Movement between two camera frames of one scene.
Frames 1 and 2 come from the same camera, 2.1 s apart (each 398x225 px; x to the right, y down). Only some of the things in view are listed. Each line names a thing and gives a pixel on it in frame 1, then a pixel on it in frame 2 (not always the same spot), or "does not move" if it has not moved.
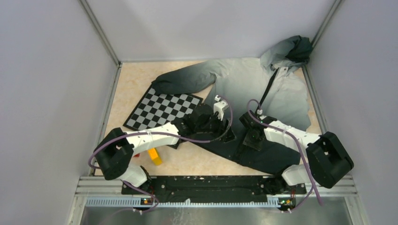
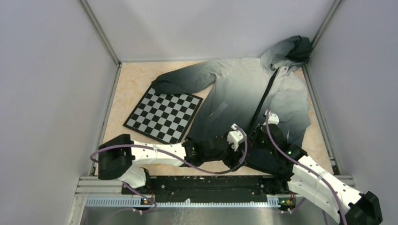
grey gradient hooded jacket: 272,85 does not move
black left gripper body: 213,126 to 227,156
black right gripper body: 251,141 to 258,141
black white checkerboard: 155,109 does not move
